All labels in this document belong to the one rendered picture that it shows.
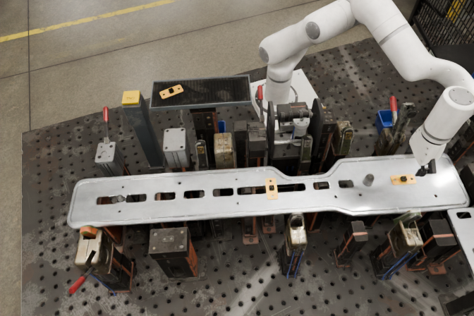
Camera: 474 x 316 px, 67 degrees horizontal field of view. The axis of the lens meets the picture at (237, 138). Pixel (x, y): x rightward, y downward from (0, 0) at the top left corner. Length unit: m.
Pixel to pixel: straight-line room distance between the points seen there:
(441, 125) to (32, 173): 1.69
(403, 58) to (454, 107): 0.18
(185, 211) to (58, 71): 2.46
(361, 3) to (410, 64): 0.22
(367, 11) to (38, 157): 1.59
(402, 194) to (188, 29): 2.66
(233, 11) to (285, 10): 0.51
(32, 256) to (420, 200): 1.50
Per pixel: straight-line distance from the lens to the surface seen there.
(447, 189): 1.45
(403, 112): 1.33
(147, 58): 3.33
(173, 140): 1.29
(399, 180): 1.40
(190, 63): 3.20
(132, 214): 1.31
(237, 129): 1.30
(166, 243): 1.20
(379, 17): 1.10
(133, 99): 1.38
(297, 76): 1.97
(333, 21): 1.20
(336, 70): 2.13
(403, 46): 1.08
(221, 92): 1.34
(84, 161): 1.87
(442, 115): 1.09
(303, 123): 1.32
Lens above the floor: 2.14
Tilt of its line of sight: 54 degrees down
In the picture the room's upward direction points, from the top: 3 degrees counter-clockwise
